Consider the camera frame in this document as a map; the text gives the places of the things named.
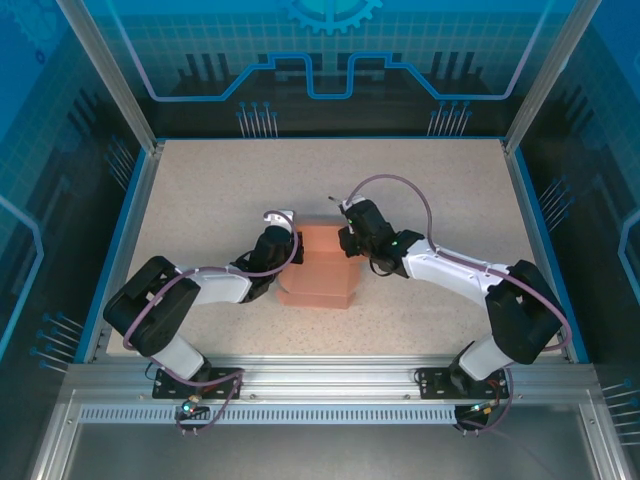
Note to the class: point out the pink cardboard paper box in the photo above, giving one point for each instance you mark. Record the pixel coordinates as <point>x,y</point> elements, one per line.
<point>320,280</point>

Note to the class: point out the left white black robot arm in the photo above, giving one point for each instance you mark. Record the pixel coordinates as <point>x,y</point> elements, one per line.
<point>150,310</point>

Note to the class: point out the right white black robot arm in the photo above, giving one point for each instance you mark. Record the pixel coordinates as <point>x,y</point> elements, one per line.
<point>450,272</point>

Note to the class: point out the thin black pen refill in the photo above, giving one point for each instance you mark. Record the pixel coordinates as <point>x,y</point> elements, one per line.
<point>334,199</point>

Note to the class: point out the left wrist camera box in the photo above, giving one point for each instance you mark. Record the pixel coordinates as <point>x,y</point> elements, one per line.
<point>286,216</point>

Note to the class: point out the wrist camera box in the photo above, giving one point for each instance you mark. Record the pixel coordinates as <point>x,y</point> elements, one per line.
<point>286,216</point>
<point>346,205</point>

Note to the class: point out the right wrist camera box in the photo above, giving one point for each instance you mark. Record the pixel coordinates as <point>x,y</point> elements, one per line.
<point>346,205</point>

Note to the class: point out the aluminium mounting rail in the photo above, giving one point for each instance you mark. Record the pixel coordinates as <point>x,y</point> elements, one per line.
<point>325,380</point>

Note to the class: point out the aluminium table side rail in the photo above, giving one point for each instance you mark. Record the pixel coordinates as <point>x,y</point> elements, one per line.
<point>143,200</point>
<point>523,200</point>

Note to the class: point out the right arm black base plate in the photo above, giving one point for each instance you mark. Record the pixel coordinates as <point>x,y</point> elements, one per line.
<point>435,385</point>

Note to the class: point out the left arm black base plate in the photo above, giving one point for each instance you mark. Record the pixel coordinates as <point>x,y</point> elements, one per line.
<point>170,387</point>

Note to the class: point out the aluminium frame post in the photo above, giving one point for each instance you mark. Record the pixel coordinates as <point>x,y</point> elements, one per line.
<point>116,80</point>
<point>546,80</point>

